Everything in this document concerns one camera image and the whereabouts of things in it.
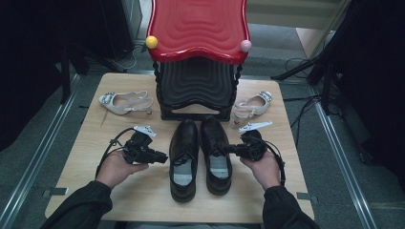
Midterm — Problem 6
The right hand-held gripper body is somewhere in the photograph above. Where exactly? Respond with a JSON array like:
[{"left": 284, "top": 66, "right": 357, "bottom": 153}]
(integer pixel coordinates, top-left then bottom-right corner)
[{"left": 236, "top": 119, "right": 274, "bottom": 162}]

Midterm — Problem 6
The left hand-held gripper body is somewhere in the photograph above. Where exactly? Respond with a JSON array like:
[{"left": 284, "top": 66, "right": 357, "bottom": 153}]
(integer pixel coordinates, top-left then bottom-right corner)
[{"left": 122, "top": 124, "right": 158, "bottom": 165}]

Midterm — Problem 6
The black leather shoe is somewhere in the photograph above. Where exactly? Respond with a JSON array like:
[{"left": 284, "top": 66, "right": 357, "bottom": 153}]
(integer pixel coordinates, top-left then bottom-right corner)
[
  {"left": 199, "top": 114, "right": 233, "bottom": 197},
  {"left": 168, "top": 118, "right": 200, "bottom": 203}
]

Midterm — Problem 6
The white slingback heel shoe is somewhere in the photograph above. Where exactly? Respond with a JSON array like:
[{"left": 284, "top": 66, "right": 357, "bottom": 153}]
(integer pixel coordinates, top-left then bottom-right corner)
[
  {"left": 98, "top": 90, "right": 155, "bottom": 116},
  {"left": 232, "top": 90, "right": 273, "bottom": 125}
]

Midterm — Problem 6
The red and black shoe rack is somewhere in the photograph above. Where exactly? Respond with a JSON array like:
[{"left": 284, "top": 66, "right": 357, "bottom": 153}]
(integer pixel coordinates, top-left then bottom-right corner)
[{"left": 145, "top": 0, "right": 252, "bottom": 122}]

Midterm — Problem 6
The person's right hand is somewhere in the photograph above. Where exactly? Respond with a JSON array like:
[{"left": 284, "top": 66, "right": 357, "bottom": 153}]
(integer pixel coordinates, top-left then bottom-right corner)
[{"left": 239, "top": 151, "right": 282, "bottom": 191}]

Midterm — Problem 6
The person's left hand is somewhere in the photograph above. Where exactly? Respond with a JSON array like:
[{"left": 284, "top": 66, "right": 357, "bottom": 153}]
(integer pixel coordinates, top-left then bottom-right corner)
[{"left": 95, "top": 149, "right": 150, "bottom": 190}]

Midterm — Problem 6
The black tripod stand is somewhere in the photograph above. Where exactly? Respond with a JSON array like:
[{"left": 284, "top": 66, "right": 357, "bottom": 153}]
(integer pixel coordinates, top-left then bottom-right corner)
[{"left": 270, "top": 53, "right": 340, "bottom": 116}]

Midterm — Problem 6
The yellow ball knob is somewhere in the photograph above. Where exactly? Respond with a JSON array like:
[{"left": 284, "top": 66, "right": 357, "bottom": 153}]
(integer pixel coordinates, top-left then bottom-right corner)
[{"left": 145, "top": 35, "right": 159, "bottom": 50}]

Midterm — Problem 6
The tan wooden board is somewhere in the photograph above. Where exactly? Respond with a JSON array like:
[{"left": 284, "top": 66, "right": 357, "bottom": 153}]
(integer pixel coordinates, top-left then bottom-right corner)
[{"left": 295, "top": 27, "right": 335, "bottom": 60}]

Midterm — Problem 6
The grey metal stand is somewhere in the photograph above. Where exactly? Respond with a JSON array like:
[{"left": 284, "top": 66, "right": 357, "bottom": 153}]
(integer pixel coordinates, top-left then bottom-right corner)
[{"left": 121, "top": 0, "right": 143, "bottom": 44}]

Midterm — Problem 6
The dark curtain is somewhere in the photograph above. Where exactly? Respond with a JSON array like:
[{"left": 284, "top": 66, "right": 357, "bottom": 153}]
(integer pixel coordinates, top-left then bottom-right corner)
[
  {"left": 0, "top": 0, "right": 106, "bottom": 152},
  {"left": 318, "top": 0, "right": 405, "bottom": 192}
]

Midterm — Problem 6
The right hand-held gripper black cable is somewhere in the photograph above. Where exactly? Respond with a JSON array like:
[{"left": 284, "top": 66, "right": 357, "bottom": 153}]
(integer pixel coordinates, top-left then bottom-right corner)
[{"left": 263, "top": 139, "right": 287, "bottom": 187}]

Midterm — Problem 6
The grey table bracket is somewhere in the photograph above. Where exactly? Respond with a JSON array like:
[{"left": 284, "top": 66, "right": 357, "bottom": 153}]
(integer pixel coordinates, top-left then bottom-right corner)
[
  {"left": 295, "top": 191, "right": 319, "bottom": 204},
  {"left": 42, "top": 186, "right": 70, "bottom": 198}
]

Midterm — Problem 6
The white floor cable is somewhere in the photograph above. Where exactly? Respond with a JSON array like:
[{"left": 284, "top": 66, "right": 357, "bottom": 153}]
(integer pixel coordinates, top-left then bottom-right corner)
[{"left": 111, "top": 47, "right": 142, "bottom": 73}]

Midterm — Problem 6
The metal floor rail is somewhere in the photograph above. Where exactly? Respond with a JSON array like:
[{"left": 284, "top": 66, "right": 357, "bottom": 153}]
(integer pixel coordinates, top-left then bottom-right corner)
[
  {"left": 309, "top": 85, "right": 378, "bottom": 229},
  {"left": 0, "top": 73, "right": 82, "bottom": 229}
]

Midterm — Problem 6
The looped black floor cable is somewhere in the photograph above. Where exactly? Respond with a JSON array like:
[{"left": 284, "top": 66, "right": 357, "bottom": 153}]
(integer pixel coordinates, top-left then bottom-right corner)
[{"left": 284, "top": 56, "right": 314, "bottom": 75}]

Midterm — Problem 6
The black stand post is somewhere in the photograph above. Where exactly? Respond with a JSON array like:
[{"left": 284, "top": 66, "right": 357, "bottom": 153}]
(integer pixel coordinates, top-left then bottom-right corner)
[{"left": 60, "top": 44, "right": 72, "bottom": 104}]

